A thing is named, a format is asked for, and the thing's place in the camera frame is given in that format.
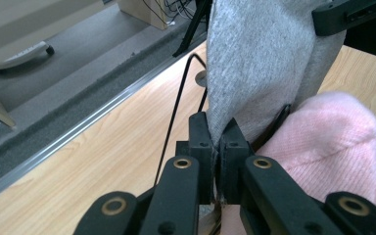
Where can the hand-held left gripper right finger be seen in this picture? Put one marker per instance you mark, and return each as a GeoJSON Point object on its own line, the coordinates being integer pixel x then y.
{"type": "Point", "coordinates": [233, 150]}

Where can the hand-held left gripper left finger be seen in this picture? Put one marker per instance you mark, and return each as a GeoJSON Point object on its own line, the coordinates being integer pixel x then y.
{"type": "Point", "coordinates": [198, 143]}

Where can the grey knitted beanie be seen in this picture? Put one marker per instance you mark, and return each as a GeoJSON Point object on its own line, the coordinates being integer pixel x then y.
{"type": "Point", "coordinates": [258, 58]}

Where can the pink knitted beanie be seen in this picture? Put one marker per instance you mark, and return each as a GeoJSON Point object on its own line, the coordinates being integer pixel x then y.
{"type": "Point", "coordinates": [323, 140]}

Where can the grey round table grommet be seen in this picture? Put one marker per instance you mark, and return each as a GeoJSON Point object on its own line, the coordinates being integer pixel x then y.
{"type": "Point", "coordinates": [201, 79]}

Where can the black metal stand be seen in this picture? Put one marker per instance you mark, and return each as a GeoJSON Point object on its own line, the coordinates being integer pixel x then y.
{"type": "Point", "coordinates": [192, 27]}

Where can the office chair base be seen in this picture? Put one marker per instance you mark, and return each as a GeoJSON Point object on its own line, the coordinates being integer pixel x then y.
{"type": "Point", "coordinates": [23, 57]}

